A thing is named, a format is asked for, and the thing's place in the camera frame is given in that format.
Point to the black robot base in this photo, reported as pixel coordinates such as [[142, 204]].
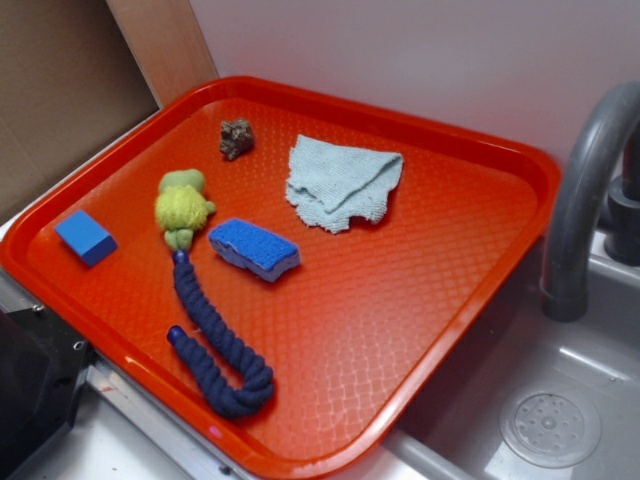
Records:
[[44, 364]]

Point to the blue wooden block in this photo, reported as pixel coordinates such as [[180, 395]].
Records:
[[86, 238]]

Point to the blue sponge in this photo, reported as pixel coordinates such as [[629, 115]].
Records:
[[250, 247]]

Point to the light blue cloth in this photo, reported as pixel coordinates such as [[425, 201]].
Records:
[[330, 185]]

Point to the orange plastic tray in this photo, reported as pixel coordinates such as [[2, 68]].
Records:
[[354, 331]]

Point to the brown crumpled lump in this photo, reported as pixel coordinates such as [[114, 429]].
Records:
[[236, 138]]

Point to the green yellow plush toy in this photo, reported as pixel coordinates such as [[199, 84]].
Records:
[[181, 209]]

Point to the grey sink faucet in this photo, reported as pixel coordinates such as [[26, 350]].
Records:
[[581, 203]]

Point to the grey toy sink basin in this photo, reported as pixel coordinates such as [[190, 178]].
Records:
[[451, 429]]

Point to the sink drain cover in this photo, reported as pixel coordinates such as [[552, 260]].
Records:
[[550, 425]]

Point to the brown cardboard panel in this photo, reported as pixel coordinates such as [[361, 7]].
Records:
[[76, 75]]

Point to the dark faucet handle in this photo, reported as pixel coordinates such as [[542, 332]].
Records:
[[622, 242]]

